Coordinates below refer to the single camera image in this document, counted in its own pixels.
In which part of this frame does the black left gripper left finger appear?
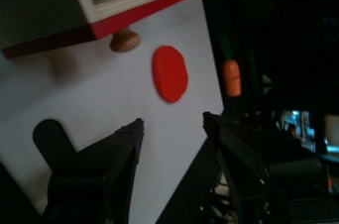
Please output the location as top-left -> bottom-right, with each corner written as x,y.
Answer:
42,117 -> 146,224

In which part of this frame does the orange toy carrot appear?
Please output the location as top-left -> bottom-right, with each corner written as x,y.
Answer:
219,34 -> 245,98

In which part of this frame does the wooden drawer cabinet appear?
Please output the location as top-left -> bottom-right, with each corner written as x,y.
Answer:
0,0 -> 203,51

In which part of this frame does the red drawer with wooden knob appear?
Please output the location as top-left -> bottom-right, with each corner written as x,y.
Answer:
2,0 -> 206,59

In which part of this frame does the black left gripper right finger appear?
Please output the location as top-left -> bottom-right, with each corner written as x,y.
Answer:
202,111 -> 271,224

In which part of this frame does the red flat dough disc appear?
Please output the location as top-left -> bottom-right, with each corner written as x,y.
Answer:
151,45 -> 190,104

